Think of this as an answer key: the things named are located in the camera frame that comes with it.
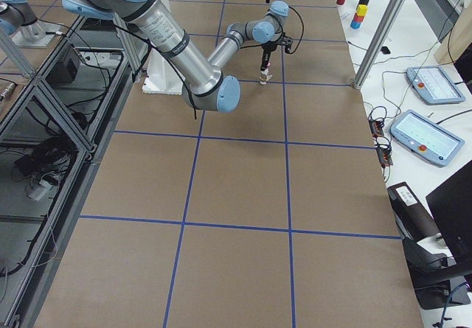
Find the lower teach pendant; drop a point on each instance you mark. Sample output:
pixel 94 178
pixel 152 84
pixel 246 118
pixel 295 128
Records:
pixel 425 138

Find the aluminium frame rack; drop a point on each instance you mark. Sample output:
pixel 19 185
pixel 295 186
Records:
pixel 61 99

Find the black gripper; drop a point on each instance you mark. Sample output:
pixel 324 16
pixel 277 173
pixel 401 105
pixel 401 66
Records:
pixel 265 57

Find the brass PPR valve white ends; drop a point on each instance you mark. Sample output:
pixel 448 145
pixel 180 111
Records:
pixel 265 76

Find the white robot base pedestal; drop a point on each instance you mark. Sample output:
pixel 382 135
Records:
pixel 160 77

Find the teach pendant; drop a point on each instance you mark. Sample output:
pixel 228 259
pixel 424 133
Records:
pixel 433 85
pixel 425 138

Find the upper teach pendant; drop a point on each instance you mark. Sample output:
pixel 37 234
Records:
pixel 433 85

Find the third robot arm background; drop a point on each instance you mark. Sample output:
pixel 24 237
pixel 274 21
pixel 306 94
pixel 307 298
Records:
pixel 16 14

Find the black monitor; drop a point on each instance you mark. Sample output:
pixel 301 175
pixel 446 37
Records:
pixel 450 205

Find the stacked colour blocks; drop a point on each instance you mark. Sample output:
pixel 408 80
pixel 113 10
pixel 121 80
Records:
pixel 359 16

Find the aluminium frame column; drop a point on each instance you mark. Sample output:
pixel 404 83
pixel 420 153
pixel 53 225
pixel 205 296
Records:
pixel 391 12

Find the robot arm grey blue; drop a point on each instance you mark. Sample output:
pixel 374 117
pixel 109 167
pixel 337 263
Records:
pixel 209 88
pixel 268 32

